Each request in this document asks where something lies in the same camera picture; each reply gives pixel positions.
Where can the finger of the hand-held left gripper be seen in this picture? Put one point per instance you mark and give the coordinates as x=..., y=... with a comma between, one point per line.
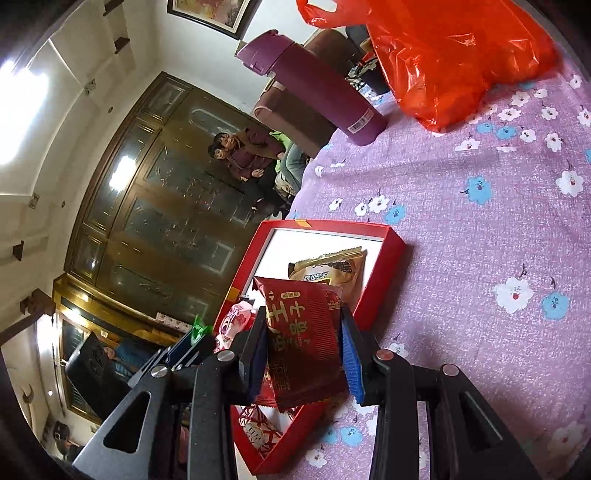
x=182, y=348

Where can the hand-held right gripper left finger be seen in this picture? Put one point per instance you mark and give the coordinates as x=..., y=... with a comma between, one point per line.
x=256, y=364

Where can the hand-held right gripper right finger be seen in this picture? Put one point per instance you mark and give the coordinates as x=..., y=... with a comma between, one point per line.
x=351, y=364

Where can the green candy packet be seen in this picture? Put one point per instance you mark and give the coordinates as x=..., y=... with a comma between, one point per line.
x=201, y=326

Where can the pink snack packet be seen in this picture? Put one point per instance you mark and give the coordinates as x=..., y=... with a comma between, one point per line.
x=235, y=323

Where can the gold brown snack packet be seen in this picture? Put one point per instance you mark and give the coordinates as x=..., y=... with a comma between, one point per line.
x=332, y=272

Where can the red cardboard box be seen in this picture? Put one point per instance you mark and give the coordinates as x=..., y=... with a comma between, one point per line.
x=383, y=258

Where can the red white patterned snack packet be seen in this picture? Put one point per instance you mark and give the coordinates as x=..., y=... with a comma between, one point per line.
x=258, y=429

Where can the purple floral tablecloth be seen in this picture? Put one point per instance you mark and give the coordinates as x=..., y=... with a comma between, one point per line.
x=461, y=230

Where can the purple thermos bottle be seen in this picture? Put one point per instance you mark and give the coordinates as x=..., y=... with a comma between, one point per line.
x=318, y=92

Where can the red plastic bag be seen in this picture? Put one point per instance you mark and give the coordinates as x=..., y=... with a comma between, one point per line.
x=438, y=60

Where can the framed painting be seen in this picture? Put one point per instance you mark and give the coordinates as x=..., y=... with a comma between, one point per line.
x=207, y=14

